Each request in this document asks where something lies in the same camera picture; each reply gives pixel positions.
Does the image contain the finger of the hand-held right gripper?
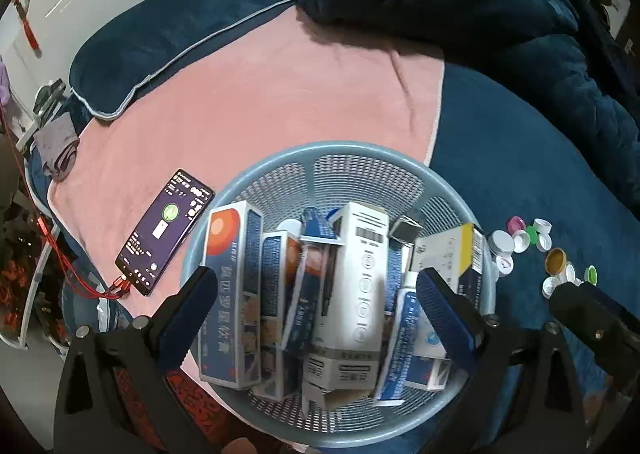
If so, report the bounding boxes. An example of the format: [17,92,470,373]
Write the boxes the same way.
[549,282,640,392]

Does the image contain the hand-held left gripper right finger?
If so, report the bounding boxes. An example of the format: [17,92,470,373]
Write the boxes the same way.
[416,268,588,454]

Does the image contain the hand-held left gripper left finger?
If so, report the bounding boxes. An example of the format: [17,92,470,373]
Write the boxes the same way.
[54,266,218,454]

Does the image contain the pile of bottle caps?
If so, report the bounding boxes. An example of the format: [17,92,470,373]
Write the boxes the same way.
[487,216,599,299]

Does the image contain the light blue plastic basket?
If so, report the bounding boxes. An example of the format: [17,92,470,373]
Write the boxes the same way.
[179,140,497,450]

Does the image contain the black smartphone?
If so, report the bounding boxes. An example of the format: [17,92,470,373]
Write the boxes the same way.
[115,169,216,297]

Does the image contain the red patterned cloth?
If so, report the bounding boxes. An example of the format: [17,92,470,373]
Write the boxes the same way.
[112,364,221,454]

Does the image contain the dark blue bed sheet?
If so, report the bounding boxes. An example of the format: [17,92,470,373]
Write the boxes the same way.
[430,61,636,454]

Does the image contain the grey purple clothes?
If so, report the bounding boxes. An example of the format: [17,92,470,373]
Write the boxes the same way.
[37,116,81,182]

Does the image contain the pink towel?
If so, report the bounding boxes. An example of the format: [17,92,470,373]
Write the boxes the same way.
[50,1,446,380]

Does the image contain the metal folding rack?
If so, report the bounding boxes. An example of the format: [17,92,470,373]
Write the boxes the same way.
[15,78,68,152]

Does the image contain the dark blue piped pillow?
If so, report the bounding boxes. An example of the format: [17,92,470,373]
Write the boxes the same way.
[70,0,301,121]

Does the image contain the purple fluffy cloth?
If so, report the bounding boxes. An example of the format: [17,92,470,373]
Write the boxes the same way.
[0,58,13,107]

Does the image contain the red tassel ornament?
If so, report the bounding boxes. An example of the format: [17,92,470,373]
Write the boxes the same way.
[12,0,43,57]

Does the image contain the red charging cable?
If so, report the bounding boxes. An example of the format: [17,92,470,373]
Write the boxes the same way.
[35,214,135,302]

